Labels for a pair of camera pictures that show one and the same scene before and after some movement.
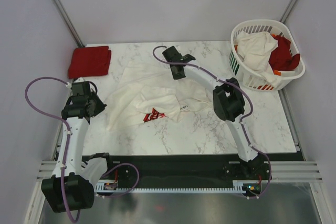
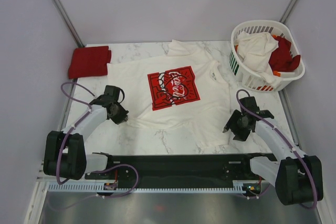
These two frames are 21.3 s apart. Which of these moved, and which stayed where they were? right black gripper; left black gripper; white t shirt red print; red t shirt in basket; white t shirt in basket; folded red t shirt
Moved: left black gripper; white t shirt red print; right black gripper
Stayed: red t shirt in basket; white t shirt in basket; folded red t shirt
